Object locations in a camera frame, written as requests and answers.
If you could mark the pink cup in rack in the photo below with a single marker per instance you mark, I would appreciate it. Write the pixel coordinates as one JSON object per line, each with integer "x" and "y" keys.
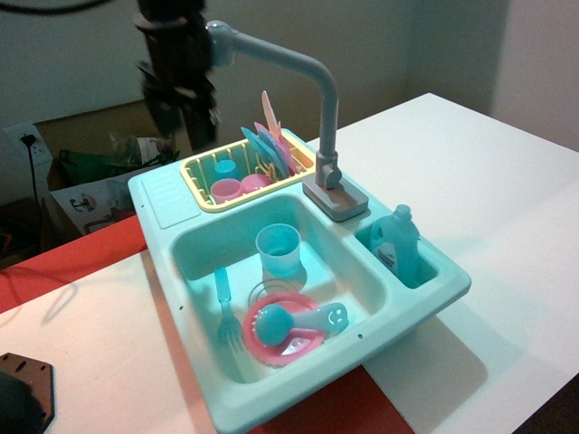
{"x": 225, "y": 190}

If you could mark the small blue cup in rack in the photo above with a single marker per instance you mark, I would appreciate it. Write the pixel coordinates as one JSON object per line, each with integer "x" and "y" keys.
{"x": 227, "y": 169}

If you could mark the turquoise toy sink unit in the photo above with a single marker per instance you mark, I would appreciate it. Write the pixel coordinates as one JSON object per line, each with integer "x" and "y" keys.
{"x": 188, "y": 244}

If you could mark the blue plate in rack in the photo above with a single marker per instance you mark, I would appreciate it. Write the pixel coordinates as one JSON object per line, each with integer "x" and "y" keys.
{"x": 267, "y": 154}

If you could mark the grey toy faucet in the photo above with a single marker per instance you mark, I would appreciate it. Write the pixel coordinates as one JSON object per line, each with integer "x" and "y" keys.
{"x": 338, "y": 198}

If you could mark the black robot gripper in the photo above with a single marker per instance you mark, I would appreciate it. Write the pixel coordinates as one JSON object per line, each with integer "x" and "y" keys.
{"x": 181, "y": 56}

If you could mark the yellow dish rack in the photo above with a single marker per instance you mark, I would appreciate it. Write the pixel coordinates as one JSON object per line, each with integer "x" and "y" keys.
{"x": 199, "y": 172}

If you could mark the pink knife in rack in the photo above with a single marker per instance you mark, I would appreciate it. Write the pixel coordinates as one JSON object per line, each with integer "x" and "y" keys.
{"x": 271, "y": 120}

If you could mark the white wall outlet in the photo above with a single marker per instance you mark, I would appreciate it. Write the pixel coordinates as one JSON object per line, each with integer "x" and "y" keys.
{"x": 28, "y": 139}

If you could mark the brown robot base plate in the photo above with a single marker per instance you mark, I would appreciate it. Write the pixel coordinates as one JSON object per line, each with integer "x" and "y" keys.
{"x": 27, "y": 394}

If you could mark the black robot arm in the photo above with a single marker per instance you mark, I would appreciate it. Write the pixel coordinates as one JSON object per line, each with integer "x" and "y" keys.
{"x": 169, "y": 9}

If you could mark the pink bowl in rack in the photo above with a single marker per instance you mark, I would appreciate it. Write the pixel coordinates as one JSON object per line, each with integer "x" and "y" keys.
{"x": 254, "y": 182}

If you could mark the pink toy plate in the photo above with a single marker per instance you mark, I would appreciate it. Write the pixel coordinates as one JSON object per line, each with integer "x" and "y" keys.
{"x": 298, "y": 343}

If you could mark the blue dish soap bottle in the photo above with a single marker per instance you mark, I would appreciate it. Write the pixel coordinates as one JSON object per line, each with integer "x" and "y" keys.
{"x": 394, "y": 241}

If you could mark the blue toy spoon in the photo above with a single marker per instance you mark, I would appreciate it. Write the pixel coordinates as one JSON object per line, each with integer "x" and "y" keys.
{"x": 273, "y": 323}

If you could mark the red mat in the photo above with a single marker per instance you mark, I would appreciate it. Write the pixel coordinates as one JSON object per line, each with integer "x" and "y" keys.
{"x": 63, "y": 265}

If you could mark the blue toy fork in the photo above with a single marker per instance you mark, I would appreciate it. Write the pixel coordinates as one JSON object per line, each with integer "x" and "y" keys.
{"x": 229, "y": 328}

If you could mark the large blue cup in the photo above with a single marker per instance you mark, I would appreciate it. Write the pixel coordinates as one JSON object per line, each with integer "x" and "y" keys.
{"x": 278, "y": 245}

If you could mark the cardboard box with bags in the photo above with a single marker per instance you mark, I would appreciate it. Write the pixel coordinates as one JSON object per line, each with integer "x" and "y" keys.
{"x": 94, "y": 155}

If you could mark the pink plate in rack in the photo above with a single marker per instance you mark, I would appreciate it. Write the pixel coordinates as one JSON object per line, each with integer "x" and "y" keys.
{"x": 279, "y": 145}

